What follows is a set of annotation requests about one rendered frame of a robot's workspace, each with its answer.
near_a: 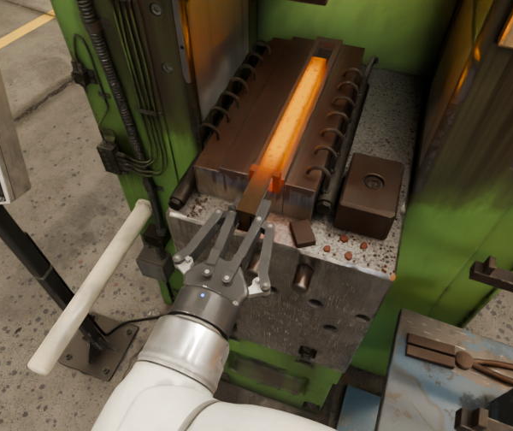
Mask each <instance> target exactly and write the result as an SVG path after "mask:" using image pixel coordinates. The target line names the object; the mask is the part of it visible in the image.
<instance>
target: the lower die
mask: <svg viewBox="0 0 513 431"><path fill-rule="evenodd" d="M320 41H321V42H325V43H330V44H336V45H335V48H334V50H333V54H332V55H331V57H330V60H329V62H328V64H327V67H326V69H325V71H324V74H323V76H322V77H321V81H320V83H319V86H318V87H317V89H316V92H315V95H314V96H313V99H312V101H311V103H310V106H309V108H308V111H307V113H306V115H305V117H304V120H303V123H302V125H301V127H300V128H299V131H298V134H297V137H296V138H295V140H294V143H293V145H292V148H291V150H290V152H289V155H288V157H287V159H286V162H285V164H284V166H283V169H282V170H281V183H280V190H279V193H276V192H272V194H271V197H270V199H269V201H271V211H270V212H274V213H277V214H280V215H284V216H290V217H292V218H296V219H299V220H303V219H308V220H309V222H311V219H312V216H313V214H314V211H315V207H316V200H317V198H318V195H319V192H320V190H321V185H322V182H323V181H324V178H325V175H326V174H325V173H324V172H323V171H321V170H319V169H313V170H311V171H310V174H306V173H305V171H306V169H307V168H308V167H309V166H312V165H320V166H322V167H324V168H326V169H327V168H328V165H329V163H330V160H331V157H332V153H331V152H330V151H327V150H319V151H317V154H316V155H314V154H313V150H314V149H315V148H316V147H317V146H320V145H326V146H329V147H331V148H333V149H334V147H335V145H336V142H337V139H338V136H339V135H338V134H337V133H335V132H325V133H324V136H320V132H321V131H322V130H323V129H324V128H326V127H334V128H336V129H338V130H340V129H341V127H342V124H343V121H344V118H343V117H342V116H341V115H332V116H331V117H330V120H327V119H326V117H327V114H328V113H330V112H331V111H334V110H337V111H341V112H344V113H345V114H346V112H347V110H348V107H349V104H350V103H349V102H348V101H347V100H345V99H339V100H337V101H336V104H332V101H333V99H334V98H335V97H337V96H339V95H345V96H347V97H350V98H351V97H352V94H353V92H354V87H353V86H351V85H343V86H342V87H341V90H338V85H339V84H340V83H341V82H343V81H347V80H348V81H352V82H354V83H355V84H356V83H357V82H358V78H359V74H358V73H357V72H354V71H350V72H348V73H347V74H346V76H345V77H344V76H343V72H344V71H345V70H346V69H347V68H358V69H359V70H361V66H362V62H363V55H364V51H365V48H362V47H356V46H351V45H347V44H343V40H339V39H334V38H324V37H320V36H317V38H316V40H313V39H307V38H299V37H293V38H292V40H287V39H282V38H273V39H272V40H271V42H270V43H269V45H270V48H271V54H270V55H268V48H267V49H266V50H265V51H264V53H263V54H262V58H263V60H264V66H263V67H261V61H260V60H259V61H258V63H257V64H256V66H255V67H254V69H255V70H256V80H253V73H252V72H251V74H250V76H249V77H248V79H247V81H246V83H247V85H248V90H249V91H248V92H245V86H243V87H242V88H241V90H240V91H239V94H238V95H237V97H238V98H239V108H237V109H236V101H235V99H234V101H233V103H232V104H231V106H230V108H229V109H228V111H227V112H228V113H229V115H230V120H231V121H230V122H227V117H226V115H224V117H223V119H222V120H221V122H220V124H219V126H218V127H217V128H218V130H219V132H220V135H221V139H219V140H217V139H216V133H215V132H214V133H213V135H212V136H211V138H210V140H209V142H208V143H207V145H206V146H205V147H204V149H203V151H202V153H201V154H200V156H199V157H198V159H197V161H196V162H195V163H194V165H193V167H194V172H195V177H196V182H197V187H198V192H200V193H203V194H207V195H210V196H213V197H217V198H222V199H226V200H228V201H232V202H234V201H235V199H236V197H237V196H238V195H239V194H240V193H242V194H244V192H245V189H246V187H247V186H248V184H249V169H250V167H251V165H252V164H255V165H258V166H259V164H260V162H261V160H262V158H263V156H264V154H265V152H266V150H267V148H268V146H269V144H270V142H271V140H272V138H273V136H274V134H275V132H276V130H277V128H278V126H279V124H280V121H281V119H282V117H283V115H284V114H285V112H286V109H287V107H288V105H289V103H290V102H291V100H292V97H293V95H294V93H295V91H296V90H297V88H298V84H299V82H300V80H301V79H302V77H303V75H304V72H305V70H306V68H307V67H308V65H309V63H310V60H311V58H312V56H313V55H314V53H315V50H316V48H317V46H318V44H319V43H320Z"/></svg>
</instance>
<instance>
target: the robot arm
mask: <svg viewBox="0 0 513 431"><path fill-rule="evenodd" d="M272 186H273V178H271V180H270V182H269V184H268V187H267V189H266V191H265V193H264V195H263V197H262V201H261V203H260V204H259V206H258V208H257V211H256V214H255V215H254V216H252V217H251V227H250V229H249V231H248V232H247V234H246V235H245V238H244V240H243V242H242V244H241V246H240V247H239V249H238V251H237V253H236V254H234V256H233V259H232V260H231V261H225V260H224V257H225V255H226V253H227V249H228V246H229V245H230V242H231V239H232V237H233V234H234V231H235V228H236V227H237V224H238V220H239V222H241V214H240V213H238V212H237V211H236V208H237V206H238V204H239V201H240V199H241V198H242V196H243V194H242V193H240V194H239V195H238V196H237V197H236V199H235V201H234V203H233V205H230V206H229V207H228V210H222V209H216V210H215V211H214V212H213V214H212V215H211V216H210V218H209V219H208V220H207V221H206V222H205V223H204V225H203V226H202V227H201V228H200V230H199V231H198V233H197V234H196V235H195V236H194V238H193V239H192V240H191V242H190V243H189V244H188V245H187V247H186V248H185V249H183V250H182V251H180V252H178V253H177V254H175V255H174V256H173V262H174V266H175V269H176V270H177V271H179V272H181V273H182V274H183V275H184V276H183V286H182V288H181V289H180V291H179V293H178V295H177V297H176V299H175V301H174V303H173V305H172V307H171V309H170V311H169V313H168V314H167V315H165V316H161V317H160V318H159V319H158V320H157V322H156V325H155V327H154V328H153V330H152V332H151V334H150V336H149V338H148V339H147V341H146V343H145V345H144V348H143V350H142V351H141V352H140V353H139V355H138V360H137V362H136V363H135V364H134V365H133V368H132V369H131V371H130V372H129V373H128V375H127V376H126V378H125V379H124V380H123V381H122V382H121V383H120V384H119V385H118V386H117V387H116V388H115V390H114V391H113V393H112V394H111V396H110V397H109V400H108V401H107V403H106V404H105V406H104V407H103V410H102V411H101V413H100V415H99V417H98V419H97V420H96V422H95V424H94V426H93V428H92V430H91V431H338V430H336V429H333V428H330V427H328V426H326V425H324V424H321V423H319V422H315V421H312V420H310V419H307V418H304V417H301V416H296V415H293V414H291V413H287V412H284V411H281V410H275V409H271V408H267V407H262V406H257V405H253V404H231V403H226V402H222V401H220V400H217V399H214V398H213V395H214V393H215V392H216V389H217V387H218V382H219V380H220V378H221V374H222V371H223V368H224V364H225V362H226V360H227V356H228V354H229V352H230V351H229V344H228V342H227V341H228V339H229V337H230V334H231V332H232V330H233V326H234V323H235V322H236V319H237V317H238V314H239V311H240V309H241V308H242V306H243V305H244V304H246V303H247V302H248V300H249V298H252V297H257V296H261V297H262V298H269V296H270V281H269V277H268V272H269V266H270V261H271V256H272V250H273V244H274V230H275V225H274V224H273V223H271V222H270V223H268V222H267V219H268V216H269V213H270V211H271V201H268V199H269V197H270V195H271V192H272ZM220 228H221V231H220V233H219V236H218V238H217V241H216V242H215V246H214V248H212V250H211V252H210V254H209V258H208V259H206V260H204V261H203V262H201V263H199V264H198V265H196V266H194V267H193V265H194V262H195V261H196V260H197V259H198V257H199V256H200V255H201V253H202V252H203V250H204V249H205V248H206V247H207V245H208V244H209V242H210V241H211V240H212V239H213V238H214V237H215V235H216V234H217V232H218V231H219V230H220ZM261 234H264V238H263V243H262V252H261V257H260V262H259V267H258V277H256V278H255V279H254V280H253V281H252V285H251V286H250V287H248V285H247V282H246V279H245V275H244V271H245V265H246V264H247V262H248V260H249V258H250V256H251V253H252V252H253V250H254V248H255V246H256V244H257V241H258V240H259V238H260V236H261Z"/></svg>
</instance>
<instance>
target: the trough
mask: <svg viewBox="0 0 513 431"><path fill-rule="evenodd" d="M335 45H336V44H330V43H325V42H321V41H320V43H319V44H318V46H317V48H316V50H315V53H314V55H313V56H315V57H320V58H324V59H327V61H326V67H327V64H328V62H329V60H330V57H331V55H332V54H333V50H334V48H335ZM325 69H326V68H325Z"/></svg>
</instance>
